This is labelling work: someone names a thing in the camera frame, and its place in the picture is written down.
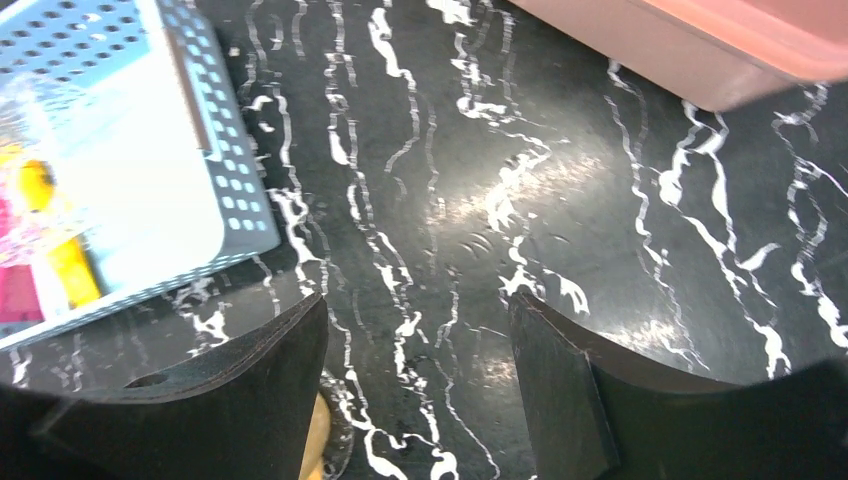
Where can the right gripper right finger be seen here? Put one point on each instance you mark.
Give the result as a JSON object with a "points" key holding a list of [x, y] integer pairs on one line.
{"points": [[597, 410]]}

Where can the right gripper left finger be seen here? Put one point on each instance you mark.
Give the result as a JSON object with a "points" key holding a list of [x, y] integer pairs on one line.
{"points": [[238, 411]]}

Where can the blue plastic basket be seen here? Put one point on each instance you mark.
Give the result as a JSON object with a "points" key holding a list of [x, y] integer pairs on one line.
{"points": [[159, 160]]}

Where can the yellow mug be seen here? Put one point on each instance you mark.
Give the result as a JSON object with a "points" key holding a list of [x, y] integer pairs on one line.
{"points": [[312, 465]]}

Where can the pink toothpaste tube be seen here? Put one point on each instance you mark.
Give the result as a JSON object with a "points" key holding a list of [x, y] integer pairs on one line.
{"points": [[20, 306]]}

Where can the yellow toothpaste tube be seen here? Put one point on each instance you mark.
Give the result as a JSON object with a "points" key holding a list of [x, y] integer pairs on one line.
{"points": [[60, 245]]}

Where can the pink plastic toolbox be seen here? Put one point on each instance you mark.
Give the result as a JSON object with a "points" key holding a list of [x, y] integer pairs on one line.
{"points": [[718, 55]]}

